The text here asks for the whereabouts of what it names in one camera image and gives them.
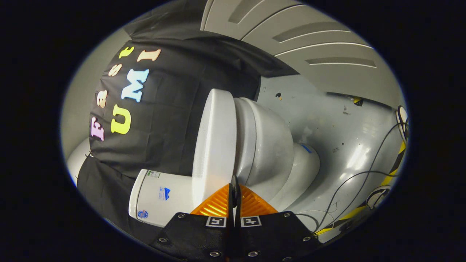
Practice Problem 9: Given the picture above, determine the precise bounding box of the black backdrop cloth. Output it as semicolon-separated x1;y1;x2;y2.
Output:
76;0;300;245

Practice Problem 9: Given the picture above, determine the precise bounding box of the white toilet lid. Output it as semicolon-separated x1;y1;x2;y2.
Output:
192;88;237;209

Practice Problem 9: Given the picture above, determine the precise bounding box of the long black cable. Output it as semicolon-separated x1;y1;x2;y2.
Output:
316;122;409;233

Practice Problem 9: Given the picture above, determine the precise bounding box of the yellow black hazard tape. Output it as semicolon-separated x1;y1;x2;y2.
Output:
315;141;407;235

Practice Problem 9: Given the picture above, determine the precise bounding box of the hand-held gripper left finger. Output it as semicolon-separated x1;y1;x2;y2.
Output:
149;183;234;262

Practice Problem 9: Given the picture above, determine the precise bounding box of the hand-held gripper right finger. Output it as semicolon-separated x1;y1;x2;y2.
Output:
233;176;321;262

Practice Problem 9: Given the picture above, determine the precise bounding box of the white ceramic toilet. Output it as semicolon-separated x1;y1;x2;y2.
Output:
129;97;321;228

